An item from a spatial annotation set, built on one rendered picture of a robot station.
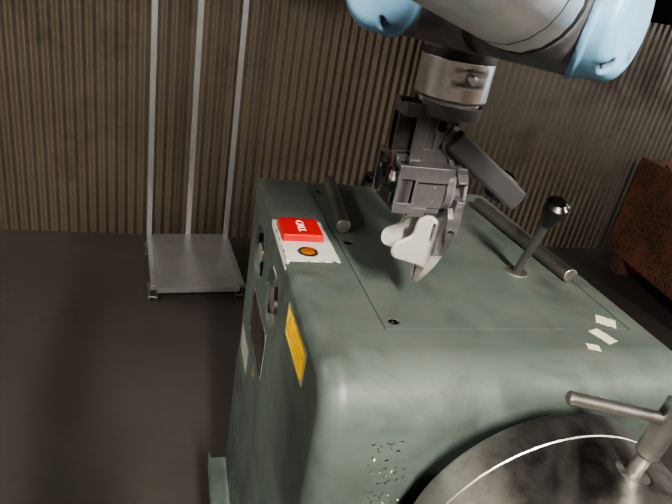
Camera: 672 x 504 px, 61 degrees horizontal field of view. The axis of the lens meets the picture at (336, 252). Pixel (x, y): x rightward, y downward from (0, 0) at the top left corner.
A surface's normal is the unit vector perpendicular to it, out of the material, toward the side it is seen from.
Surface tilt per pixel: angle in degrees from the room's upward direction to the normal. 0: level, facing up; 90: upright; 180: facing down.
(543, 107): 90
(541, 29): 134
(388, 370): 29
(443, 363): 23
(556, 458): 18
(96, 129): 90
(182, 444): 0
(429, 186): 90
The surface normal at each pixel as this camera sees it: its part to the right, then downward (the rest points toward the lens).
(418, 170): 0.24, 0.46
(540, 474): -0.29, -0.81
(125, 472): 0.17, -0.89
